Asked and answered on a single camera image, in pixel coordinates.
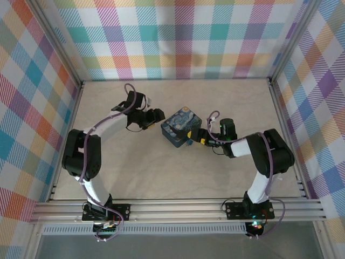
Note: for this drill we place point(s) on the aluminium right frame post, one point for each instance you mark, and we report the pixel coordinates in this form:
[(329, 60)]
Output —
[(295, 40)]

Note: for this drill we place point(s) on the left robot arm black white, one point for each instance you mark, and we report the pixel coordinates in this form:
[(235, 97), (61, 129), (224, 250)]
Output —
[(81, 156)]

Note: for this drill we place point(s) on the controller circuit board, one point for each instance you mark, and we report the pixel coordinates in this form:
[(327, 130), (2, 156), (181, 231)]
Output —
[(106, 228), (256, 226)]

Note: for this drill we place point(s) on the aluminium frame post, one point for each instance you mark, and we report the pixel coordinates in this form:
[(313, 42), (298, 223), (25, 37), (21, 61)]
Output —
[(295, 40), (56, 43)]

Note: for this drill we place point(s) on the small blue padlock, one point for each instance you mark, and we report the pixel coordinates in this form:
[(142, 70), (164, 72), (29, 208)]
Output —
[(188, 143)]

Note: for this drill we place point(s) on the aluminium right side rail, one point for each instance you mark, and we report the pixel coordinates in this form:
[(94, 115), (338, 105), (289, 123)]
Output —
[(287, 108)]

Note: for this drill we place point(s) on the left controller circuit board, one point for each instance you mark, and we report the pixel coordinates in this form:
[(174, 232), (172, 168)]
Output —
[(106, 228)]

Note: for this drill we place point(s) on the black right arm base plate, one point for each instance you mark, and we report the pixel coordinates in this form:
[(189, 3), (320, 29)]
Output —
[(234, 210)]

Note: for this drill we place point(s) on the right controller circuit board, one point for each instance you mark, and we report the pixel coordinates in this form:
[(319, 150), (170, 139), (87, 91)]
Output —
[(256, 226)]

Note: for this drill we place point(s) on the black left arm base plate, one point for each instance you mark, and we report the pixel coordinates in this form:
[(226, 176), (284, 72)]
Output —
[(121, 211)]

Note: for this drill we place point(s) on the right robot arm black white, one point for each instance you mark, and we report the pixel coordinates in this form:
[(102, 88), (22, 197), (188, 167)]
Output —
[(275, 153)]

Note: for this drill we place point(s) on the aluminium left side rail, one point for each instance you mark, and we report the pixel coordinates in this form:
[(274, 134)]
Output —
[(68, 108)]

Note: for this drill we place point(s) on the aluminium left frame post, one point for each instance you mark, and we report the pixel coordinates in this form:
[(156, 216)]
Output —
[(56, 43)]

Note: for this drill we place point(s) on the aluminium front rail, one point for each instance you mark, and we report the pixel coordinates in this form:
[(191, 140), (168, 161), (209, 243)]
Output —
[(178, 210)]

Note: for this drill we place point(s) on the starry night painted tin box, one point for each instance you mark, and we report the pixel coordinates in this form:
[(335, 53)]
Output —
[(180, 124)]

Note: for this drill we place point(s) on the aluminium rail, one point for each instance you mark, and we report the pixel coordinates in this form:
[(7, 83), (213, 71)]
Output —
[(287, 108), (68, 108), (178, 210)]

